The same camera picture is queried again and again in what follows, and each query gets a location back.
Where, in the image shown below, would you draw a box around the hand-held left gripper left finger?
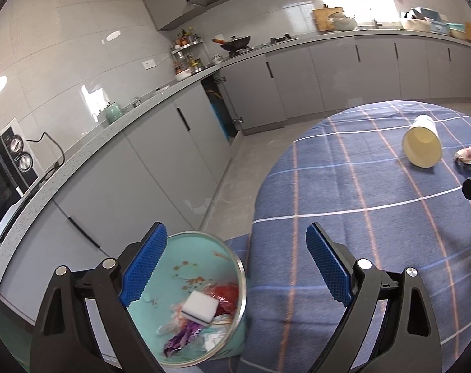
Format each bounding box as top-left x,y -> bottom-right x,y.
29,221 -> 169,373

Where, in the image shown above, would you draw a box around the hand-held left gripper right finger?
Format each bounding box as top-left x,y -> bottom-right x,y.
305,221 -> 443,373

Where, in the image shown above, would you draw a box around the reddish translucent wrapper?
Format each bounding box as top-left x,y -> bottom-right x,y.
453,136 -> 471,172

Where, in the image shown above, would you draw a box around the teal trash bin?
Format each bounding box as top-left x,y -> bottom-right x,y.
124,231 -> 247,368

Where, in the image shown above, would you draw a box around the white sponge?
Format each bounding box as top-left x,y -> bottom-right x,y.
181,289 -> 220,325

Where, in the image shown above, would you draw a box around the purple wrapper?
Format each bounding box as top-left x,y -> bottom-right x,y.
163,320 -> 205,356

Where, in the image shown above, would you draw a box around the red wrapper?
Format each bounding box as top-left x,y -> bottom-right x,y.
214,284 -> 240,315

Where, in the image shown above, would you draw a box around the cream paper cup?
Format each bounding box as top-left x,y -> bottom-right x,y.
402,114 -> 443,168

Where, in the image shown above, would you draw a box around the blue plaid tablecloth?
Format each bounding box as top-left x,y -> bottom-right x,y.
224,100 -> 471,373

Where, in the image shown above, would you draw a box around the grey base cabinets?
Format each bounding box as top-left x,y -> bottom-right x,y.
0,33 -> 471,304

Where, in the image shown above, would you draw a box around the blue box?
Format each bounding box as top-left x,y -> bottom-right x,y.
410,8 -> 450,34

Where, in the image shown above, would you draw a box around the white basin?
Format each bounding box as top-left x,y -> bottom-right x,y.
400,17 -> 432,31

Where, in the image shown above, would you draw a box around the teal ceramic jar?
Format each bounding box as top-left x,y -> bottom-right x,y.
103,101 -> 123,125

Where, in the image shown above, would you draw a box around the microwave oven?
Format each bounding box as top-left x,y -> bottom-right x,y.
0,118 -> 39,257

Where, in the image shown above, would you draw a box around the grey cooking pot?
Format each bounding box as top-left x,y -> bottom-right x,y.
330,15 -> 358,31

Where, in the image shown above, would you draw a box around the wooden cutting board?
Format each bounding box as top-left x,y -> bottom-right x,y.
312,7 -> 345,32

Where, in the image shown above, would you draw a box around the spice rack with bottles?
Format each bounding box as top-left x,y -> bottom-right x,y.
170,27 -> 205,76

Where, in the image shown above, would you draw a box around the gas stove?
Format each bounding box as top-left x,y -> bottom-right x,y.
228,33 -> 298,53

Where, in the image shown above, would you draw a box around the black wok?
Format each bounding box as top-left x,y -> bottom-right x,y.
212,36 -> 252,52

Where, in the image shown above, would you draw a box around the black power cable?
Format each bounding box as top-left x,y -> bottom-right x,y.
25,132 -> 65,181

